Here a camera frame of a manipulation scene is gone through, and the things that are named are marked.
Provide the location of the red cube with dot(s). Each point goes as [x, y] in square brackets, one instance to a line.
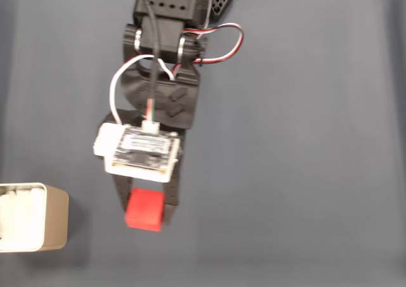
[144, 209]

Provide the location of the beige metal box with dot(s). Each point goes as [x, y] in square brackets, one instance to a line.
[57, 218]

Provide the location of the camera board on white mount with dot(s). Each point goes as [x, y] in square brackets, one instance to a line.
[142, 149]

